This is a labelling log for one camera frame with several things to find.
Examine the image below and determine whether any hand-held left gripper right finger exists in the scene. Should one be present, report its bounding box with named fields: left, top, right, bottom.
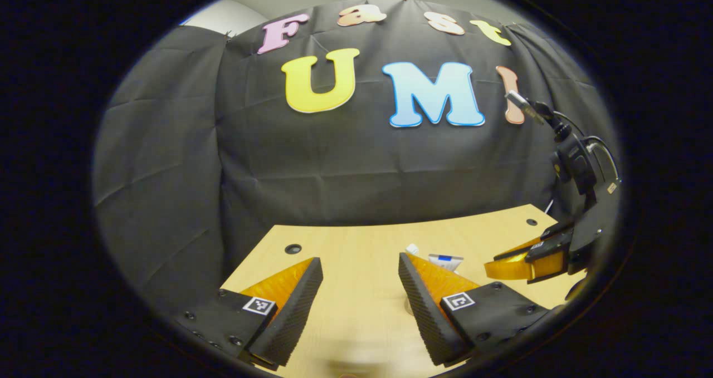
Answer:
left=398, top=252, right=558, bottom=367

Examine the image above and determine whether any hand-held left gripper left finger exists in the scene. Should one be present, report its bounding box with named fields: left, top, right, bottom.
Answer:
left=173, top=257, right=324, bottom=370

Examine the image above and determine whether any white toothpaste tube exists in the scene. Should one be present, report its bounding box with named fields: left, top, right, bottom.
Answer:
left=428, top=253, right=464, bottom=273

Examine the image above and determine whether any light wooden desktop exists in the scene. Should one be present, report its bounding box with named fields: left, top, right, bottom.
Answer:
left=220, top=203, right=588, bottom=378

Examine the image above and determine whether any black backdrop cloth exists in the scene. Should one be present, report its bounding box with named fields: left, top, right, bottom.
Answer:
left=92, top=0, right=619, bottom=313

